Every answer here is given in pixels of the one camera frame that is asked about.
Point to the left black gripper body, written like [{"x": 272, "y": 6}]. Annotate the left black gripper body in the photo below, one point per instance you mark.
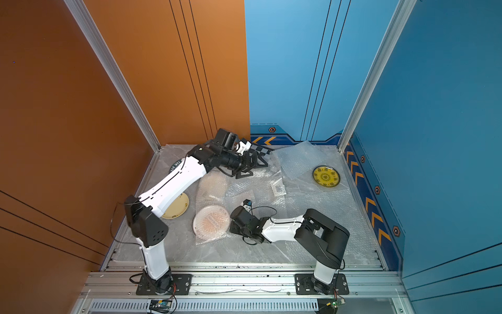
[{"x": 231, "y": 161}]

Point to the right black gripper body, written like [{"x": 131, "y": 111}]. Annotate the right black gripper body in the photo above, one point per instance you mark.
[{"x": 234, "y": 228}]

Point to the white orange sunburst plate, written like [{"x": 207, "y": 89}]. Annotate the white orange sunburst plate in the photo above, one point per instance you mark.
[{"x": 211, "y": 223}]

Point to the bubble item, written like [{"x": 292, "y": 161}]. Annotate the bubble item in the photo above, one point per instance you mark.
[{"x": 258, "y": 189}]

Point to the bubble white blue plate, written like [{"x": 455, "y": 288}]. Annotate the bubble white blue plate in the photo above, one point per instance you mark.
[{"x": 176, "y": 164}]

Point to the cream dinner plate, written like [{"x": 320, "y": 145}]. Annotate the cream dinner plate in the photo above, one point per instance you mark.
[{"x": 177, "y": 208}]

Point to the yellow dinner plate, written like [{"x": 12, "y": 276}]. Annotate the yellow dinner plate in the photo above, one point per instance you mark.
[{"x": 326, "y": 176}]

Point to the bubble pink plate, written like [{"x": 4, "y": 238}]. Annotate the bubble pink plate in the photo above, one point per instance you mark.
[{"x": 212, "y": 219}]

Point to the bubble wrap of green plate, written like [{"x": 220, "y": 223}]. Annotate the bubble wrap of green plate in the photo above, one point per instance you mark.
[{"x": 298, "y": 159}]

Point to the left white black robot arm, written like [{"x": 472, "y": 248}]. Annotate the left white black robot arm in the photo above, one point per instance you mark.
[{"x": 144, "y": 212}]

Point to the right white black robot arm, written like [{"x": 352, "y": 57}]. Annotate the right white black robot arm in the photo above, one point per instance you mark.
[{"x": 321, "y": 237}]

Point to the black white checkerboard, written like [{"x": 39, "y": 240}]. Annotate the black white checkerboard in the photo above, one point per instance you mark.
[{"x": 260, "y": 150}]

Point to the left green circuit board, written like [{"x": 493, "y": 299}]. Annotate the left green circuit board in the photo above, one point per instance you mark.
[{"x": 163, "y": 306}]

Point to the green circuit board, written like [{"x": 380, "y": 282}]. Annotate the green circuit board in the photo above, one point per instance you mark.
[
  {"x": 329, "y": 305},
  {"x": 163, "y": 306}
]

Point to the right green circuit board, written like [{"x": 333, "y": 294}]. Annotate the right green circuit board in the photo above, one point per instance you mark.
[{"x": 329, "y": 305}]

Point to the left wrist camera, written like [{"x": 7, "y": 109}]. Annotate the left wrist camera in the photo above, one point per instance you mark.
[{"x": 243, "y": 146}]

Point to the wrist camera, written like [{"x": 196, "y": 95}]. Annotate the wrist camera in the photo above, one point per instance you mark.
[
  {"x": 247, "y": 204},
  {"x": 243, "y": 146}
]

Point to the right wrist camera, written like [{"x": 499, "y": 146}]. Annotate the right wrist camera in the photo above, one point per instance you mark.
[{"x": 247, "y": 204}]

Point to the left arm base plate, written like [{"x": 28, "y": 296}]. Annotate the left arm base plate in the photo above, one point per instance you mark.
[{"x": 169, "y": 284}]

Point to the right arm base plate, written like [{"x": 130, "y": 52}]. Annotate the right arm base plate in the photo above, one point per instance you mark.
[{"x": 307, "y": 284}]

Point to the right aluminium corner post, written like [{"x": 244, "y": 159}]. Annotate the right aluminium corner post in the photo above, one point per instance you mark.
[{"x": 393, "y": 32}]

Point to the aluminium corner post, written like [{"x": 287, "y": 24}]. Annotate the aluminium corner post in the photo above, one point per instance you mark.
[
  {"x": 393, "y": 32},
  {"x": 86, "y": 23}
]

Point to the aluminium front rail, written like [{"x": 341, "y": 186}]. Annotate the aluminium front rail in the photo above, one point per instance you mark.
[{"x": 233, "y": 280}]

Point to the white vented cable duct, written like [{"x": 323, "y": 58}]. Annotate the white vented cable duct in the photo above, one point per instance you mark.
[{"x": 189, "y": 305}]

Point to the left aluminium corner post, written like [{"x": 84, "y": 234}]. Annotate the left aluminium corner post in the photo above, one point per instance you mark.
[{"x": 86, "y": 23}]

